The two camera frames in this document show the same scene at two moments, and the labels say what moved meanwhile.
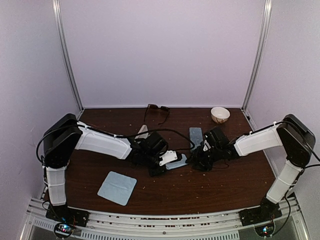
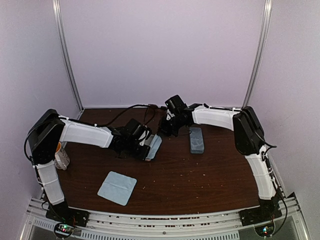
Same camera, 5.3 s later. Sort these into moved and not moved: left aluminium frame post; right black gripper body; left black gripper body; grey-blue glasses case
Moved: left black gripper body; right black gripper body
Not moved: left aluminium frame post; grey-blue glasses case
